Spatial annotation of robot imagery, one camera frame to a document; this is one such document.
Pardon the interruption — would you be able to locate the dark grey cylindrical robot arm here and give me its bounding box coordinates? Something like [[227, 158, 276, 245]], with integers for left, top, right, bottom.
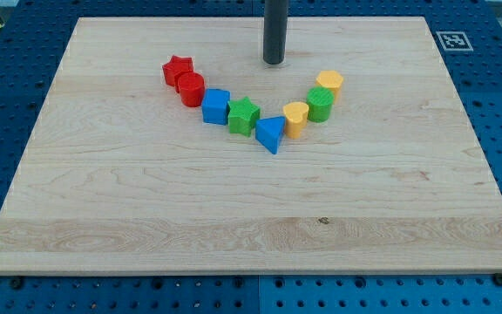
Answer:
[[262, 0, 289, 65]]

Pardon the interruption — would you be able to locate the light wooden board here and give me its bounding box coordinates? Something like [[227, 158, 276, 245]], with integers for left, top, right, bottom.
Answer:
[[0, 17, 502, 276]]

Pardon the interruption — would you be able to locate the blue triangle block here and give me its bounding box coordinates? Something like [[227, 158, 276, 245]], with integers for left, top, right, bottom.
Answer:
[[255, 116, 286, 154]]

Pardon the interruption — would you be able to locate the green star block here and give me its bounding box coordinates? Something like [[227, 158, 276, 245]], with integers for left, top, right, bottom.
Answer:
[[227, 97, 261, 137]]

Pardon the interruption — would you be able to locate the yellow heart block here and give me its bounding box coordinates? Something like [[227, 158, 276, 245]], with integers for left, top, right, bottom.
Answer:
[[282, 102, 309, 139]]

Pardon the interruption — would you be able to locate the blue cube block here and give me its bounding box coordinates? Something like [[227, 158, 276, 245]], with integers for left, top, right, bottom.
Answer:
[[201, 88, 231, 125]]

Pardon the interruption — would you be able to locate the green cylinder block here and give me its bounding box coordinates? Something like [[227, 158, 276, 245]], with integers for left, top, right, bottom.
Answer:
[[306, 86, 334, 122]]

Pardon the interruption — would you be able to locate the red cylinder block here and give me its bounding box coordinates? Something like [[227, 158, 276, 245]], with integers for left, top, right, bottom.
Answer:
[[178, 72, 206, 107]]

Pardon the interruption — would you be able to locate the yellow hexagon block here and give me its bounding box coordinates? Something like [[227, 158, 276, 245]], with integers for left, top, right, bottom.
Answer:
[[315, 70, 344, 104]]

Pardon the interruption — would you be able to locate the red star block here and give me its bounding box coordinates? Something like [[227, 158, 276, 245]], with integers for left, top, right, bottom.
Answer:
[[162, 55, 193, 92]]

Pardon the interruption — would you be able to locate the white fiducial marker tag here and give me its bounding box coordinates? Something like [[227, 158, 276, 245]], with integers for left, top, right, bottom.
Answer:
[[436, 31, 473, 51]]

